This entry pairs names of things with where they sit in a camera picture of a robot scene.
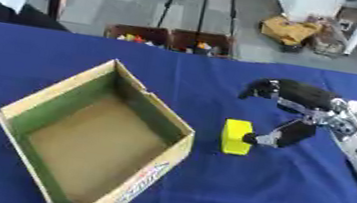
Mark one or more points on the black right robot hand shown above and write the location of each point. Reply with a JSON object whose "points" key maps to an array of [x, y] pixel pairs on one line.
{"points": [[301, 91]]}

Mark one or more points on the open tan cardboard box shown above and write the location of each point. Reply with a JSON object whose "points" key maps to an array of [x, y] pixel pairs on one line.
{"points": [[93, 141]]}

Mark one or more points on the clear plastic bag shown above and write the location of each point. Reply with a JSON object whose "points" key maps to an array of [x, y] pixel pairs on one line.
{"points": [[330, 38]]}

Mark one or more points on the yellow bag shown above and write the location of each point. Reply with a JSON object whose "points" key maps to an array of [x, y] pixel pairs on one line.
{"points": [[287, 30]]}

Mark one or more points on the yellow rectangular block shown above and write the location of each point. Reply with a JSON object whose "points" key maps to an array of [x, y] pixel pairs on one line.
{"points": [[235, 137]]}

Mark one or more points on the white cabinet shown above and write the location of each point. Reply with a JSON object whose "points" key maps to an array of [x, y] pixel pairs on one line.
{"points": [[309, 3]]}

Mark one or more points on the brown crate with toys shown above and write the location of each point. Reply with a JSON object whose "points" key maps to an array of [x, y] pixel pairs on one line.
{"points": [[139, 34], [202, 43]]}

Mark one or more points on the black tripod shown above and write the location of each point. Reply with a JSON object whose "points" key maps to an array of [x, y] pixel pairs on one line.
{"points": [[202, 6]]}

